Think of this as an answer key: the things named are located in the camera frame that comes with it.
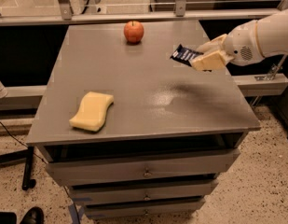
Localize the bottom grey drawer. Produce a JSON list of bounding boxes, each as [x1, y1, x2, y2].
[[84, 197, 205, 219]]

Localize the grey drawer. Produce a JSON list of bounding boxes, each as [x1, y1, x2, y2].
[[46, 148, 240, 186], [69, 179, 218, 205], [84, 197, 205, 219]]

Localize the black stand leg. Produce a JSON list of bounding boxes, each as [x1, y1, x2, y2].
[[0, 146, 37, 191]]

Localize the yellow sponge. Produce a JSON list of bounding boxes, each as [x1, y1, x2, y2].
[[69, 91, 114, 132]]

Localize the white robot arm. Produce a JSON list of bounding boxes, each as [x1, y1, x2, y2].
[[189, 8, 288, 71]]

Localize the black shoe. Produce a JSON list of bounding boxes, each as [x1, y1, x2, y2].
[[20, 206, 44, 224]]

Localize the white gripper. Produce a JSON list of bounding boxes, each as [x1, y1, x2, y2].
[[190, 20, 264, 71]]

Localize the blue rxbar blueberry wrapper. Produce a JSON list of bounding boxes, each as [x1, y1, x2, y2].
[[171, 45, 202, 67]]

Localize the top grey drawer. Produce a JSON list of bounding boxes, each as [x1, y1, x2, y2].
[[46, 148, 240, 186]]

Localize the middle grey drawer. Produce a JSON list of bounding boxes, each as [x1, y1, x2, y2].
[[69, 179, 218, 205]]

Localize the black cable on floor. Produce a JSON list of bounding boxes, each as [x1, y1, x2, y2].
[[0, 115, 48, 165]]

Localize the grey drawer cabinet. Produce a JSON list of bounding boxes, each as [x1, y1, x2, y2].
[[25, 20, 262, 220]]

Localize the red apple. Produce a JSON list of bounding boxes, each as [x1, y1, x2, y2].
[[124, 21, 144, 44]]

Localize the grey metal railing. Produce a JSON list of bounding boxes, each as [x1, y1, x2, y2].
[[0, 0, 284, 26]]

